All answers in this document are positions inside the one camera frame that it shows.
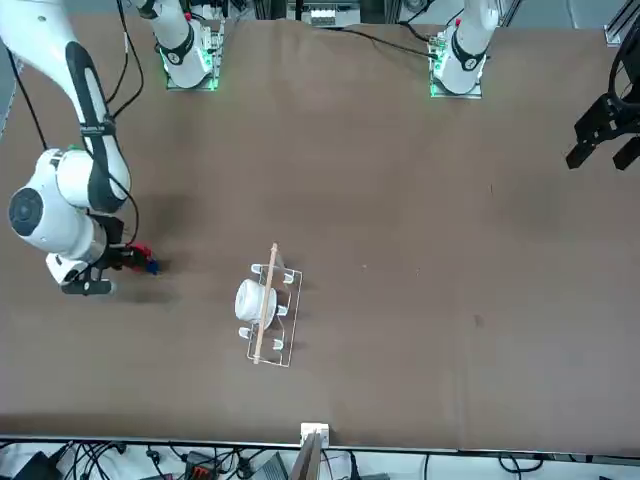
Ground black table cable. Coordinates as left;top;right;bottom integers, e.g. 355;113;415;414
342;25;434;57

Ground red black electronic device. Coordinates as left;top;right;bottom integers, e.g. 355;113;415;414
183;452;217;480

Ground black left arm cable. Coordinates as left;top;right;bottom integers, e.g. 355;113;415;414
606;19;640;109

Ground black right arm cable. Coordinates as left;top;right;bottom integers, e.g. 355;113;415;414
104;0;146;119

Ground white post bracket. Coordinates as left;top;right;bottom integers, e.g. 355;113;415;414
300;422;332;447

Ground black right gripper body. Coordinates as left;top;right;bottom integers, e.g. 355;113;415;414
97;217;132;271

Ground grey power adapter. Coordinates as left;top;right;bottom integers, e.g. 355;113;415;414
252;452;291;480

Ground clear cup rack wooden dowel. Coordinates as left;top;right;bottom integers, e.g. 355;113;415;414
244;242;305;369

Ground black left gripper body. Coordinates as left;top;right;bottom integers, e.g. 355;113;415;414
602;94;640;135

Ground aluminium profile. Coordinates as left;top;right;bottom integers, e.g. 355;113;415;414
603;0;640;47

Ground white cup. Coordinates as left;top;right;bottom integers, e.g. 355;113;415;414
234;277;279;324

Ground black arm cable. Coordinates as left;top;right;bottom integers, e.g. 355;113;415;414
606;19;640;109
104;0;146;119

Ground aluminium frame post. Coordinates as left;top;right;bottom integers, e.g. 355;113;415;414
289;430;324;480

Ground white power strip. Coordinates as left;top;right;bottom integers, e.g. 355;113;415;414
308;7;337;29

